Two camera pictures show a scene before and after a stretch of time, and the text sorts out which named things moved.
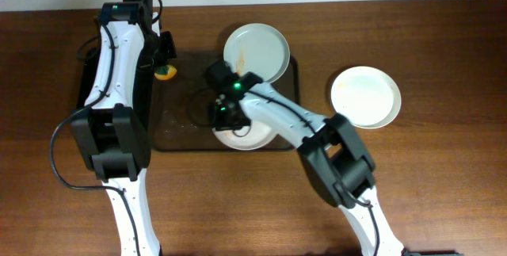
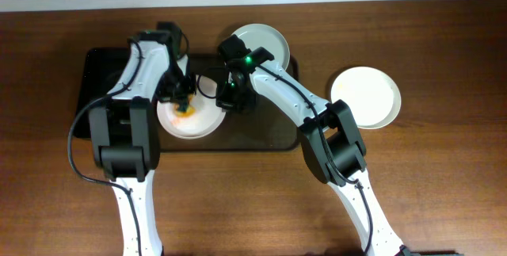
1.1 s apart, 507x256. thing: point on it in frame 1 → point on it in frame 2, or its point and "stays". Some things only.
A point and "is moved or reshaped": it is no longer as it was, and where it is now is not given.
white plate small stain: [367, 96] stays
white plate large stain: [259, 135] → [203, 116]
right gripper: [218, 74] → [234, 100]
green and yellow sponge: [165, 72] is moved or reshaped
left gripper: [165, 50] → [181, 93]
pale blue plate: [258, 49] stays
